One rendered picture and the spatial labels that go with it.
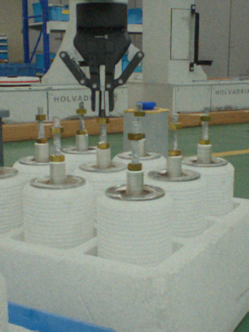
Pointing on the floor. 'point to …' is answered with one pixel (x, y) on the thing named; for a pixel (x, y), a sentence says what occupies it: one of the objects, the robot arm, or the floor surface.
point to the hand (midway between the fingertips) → (102, 102)
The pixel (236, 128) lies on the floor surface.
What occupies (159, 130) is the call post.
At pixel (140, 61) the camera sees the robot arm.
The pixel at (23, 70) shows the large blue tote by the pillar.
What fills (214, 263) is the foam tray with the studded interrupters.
